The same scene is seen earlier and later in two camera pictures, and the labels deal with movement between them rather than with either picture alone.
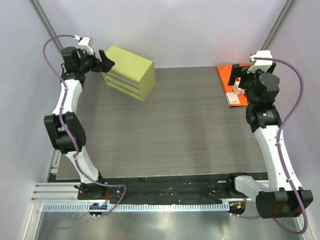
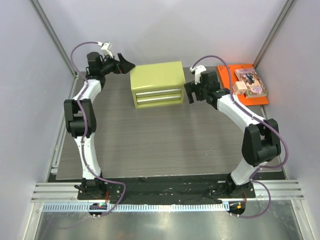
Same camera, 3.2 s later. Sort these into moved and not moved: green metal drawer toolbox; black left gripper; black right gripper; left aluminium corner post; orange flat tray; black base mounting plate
Moved: green metal drawer toolbox; black right gripper; black left gripper
Not moved: black base mounting plate; left aluminium corner post; orange flat tray
